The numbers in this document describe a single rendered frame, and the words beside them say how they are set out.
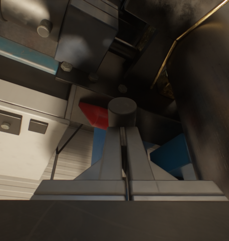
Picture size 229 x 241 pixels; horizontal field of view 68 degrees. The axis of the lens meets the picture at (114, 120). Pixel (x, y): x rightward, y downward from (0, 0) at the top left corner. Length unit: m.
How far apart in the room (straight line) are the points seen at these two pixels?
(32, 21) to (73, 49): 0.10
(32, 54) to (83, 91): 0.14
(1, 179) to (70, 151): 0.79
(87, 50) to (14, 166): 0.41
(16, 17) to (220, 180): 0.47
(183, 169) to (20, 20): 0.59
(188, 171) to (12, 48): 0.59
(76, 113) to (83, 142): 1.99
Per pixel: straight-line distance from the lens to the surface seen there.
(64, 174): 2.25
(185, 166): 0.59
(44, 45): 1.71
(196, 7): 0.43
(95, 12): 0.41
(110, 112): 0.15
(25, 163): 0.58
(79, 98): 0.45
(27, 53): 0.45
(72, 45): 0.42
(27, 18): 0.45
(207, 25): 0.45
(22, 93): 0.37
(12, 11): 0.45
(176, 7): 0.42
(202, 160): 0.31
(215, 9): 0.45
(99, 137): 0.73
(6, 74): 0.41
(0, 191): 2.15
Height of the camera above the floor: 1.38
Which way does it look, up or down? 36 degrees down
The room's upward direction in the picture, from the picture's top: 179 degrees counter-clockwise
